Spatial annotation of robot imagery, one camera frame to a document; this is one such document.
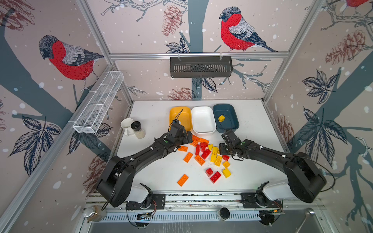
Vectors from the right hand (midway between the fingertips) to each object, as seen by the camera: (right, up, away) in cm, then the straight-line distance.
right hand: (221, 150), depth 90 cm
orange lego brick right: (-11, +5, +7) cm, 14 cm away
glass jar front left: (-62, -21, -26) cm, 71 cm away
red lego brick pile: (-10, -2, 0) cm, 10 cm away
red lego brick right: (+2, -4, -2) cm, 5 cm away
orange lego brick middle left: (-21, -4, 0) cm, 22 cm away
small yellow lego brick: (+2, -7, -4) cm, 9 cm away
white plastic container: (-10, +18, +17) cm, 27 cm away
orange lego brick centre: (-14, -6, -2) cm, 15 cm away
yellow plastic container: (-25, +22, +20) cm, 39 cm away
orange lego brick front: (-24, -14, -10) cm, 30 cm away
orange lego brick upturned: (-16, +5, +6) cm, 18 cm away
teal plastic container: (+11, +17, +17) cm, 26 cm away
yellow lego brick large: (-3, -5, -2) cm, 6 cm away
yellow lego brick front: (+1, -11, -8) cm, 14 cm away
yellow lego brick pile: (-4, 0, +1) cm, 4 cm away
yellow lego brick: (+3, +19, +16) cm, 25 cm away
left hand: (-22, +10, -3) cm, 24 cm away
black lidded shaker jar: (-55, +15, +3) cm, 57 cm away
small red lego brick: (-9, -10, -10) cm, 16 cm away
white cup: (-63, +16, +5) cm, 65 cm away
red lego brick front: (-5, -13, -8) cm, 17 cm away
